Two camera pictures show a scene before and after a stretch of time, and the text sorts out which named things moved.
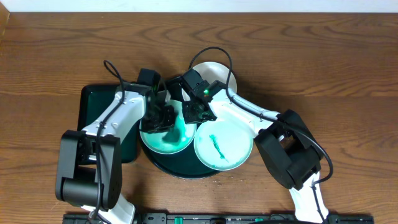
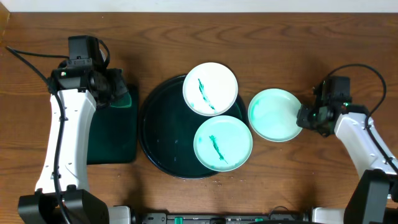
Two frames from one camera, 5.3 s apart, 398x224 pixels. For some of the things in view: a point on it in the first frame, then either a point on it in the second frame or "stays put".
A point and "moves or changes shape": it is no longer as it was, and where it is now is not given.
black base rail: x=227 y=218 stays put
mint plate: x=155 y=141 -> x=272 y=115
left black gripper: x=160 y=121 -> x=116 y=86
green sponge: x=174 y=137 moves or changes shape
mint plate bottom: x=223 y=145 stays put
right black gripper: x=188 y=117 -> x=301 y=120
